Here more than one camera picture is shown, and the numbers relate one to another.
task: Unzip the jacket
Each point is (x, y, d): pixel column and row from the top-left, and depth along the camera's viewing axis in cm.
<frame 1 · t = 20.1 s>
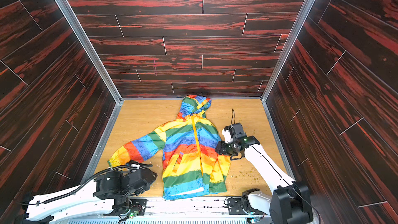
left hand: (159, 180, 73), fingers open
right hand: (222, 148, 84), fingers open
rainbow striped hooded jacket: (192, 167, 86), on the table

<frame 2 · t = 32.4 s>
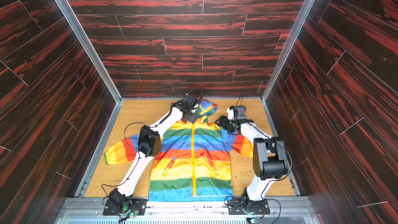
left hand: (192, 115, 106), fingers open
right hand: (221, 122, 96), fingers open
rainbow striped hooded jacket: (197, 159, 91), on the table

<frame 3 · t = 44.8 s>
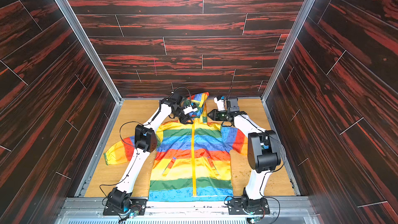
left hand: (191, 119, 106), fingers open
right hand: (212, 113, 96), fingers open
the named things where they were.

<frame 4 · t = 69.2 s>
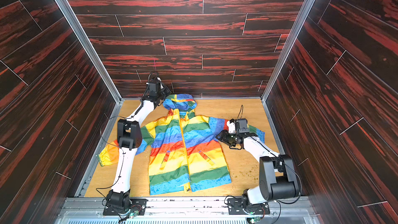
left hand: (172, 86, 106), fingers closed
right hand: (221, 136, 92), fingers open
rainbow striped hooded jacket: (183, 150, 94), on the table

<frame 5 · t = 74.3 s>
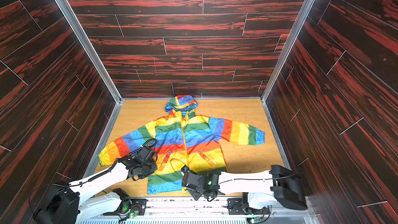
left hand: (157, 168, 87), fingers closed
right hand: (193, 184, 78), fingers open
the named things where they were.

